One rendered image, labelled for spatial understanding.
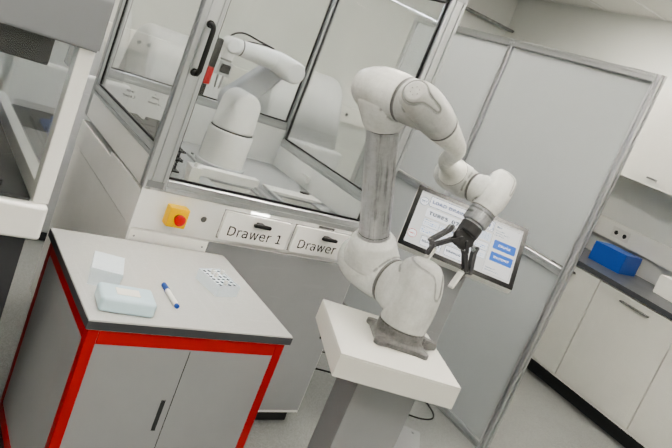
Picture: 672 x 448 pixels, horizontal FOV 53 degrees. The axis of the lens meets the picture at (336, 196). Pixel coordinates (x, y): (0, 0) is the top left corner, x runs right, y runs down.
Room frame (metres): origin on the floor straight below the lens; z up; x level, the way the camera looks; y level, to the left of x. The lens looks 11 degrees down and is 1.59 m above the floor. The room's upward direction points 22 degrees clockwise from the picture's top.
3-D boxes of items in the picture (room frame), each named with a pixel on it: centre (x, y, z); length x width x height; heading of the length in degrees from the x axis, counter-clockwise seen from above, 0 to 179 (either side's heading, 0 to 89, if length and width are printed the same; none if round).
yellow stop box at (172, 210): (2.26, 0.49, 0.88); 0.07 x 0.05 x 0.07; 127
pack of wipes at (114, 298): (1.70, 0.42, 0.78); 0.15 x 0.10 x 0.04; 120
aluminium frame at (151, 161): (2.88, 0.49, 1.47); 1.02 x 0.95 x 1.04; 127
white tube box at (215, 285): (2.08, 0.25, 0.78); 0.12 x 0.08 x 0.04; 49
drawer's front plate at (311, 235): (2.66, -0.02, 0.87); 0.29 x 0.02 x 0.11; 127
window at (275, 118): (2.52, 0.22, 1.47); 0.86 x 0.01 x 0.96; 127
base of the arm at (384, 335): (2.05, -0.37, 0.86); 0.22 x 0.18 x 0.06; 100
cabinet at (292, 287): (2.89, 0.48, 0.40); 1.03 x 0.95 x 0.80; 127
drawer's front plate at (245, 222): (2.47, 0.23, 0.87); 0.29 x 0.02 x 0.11; 127
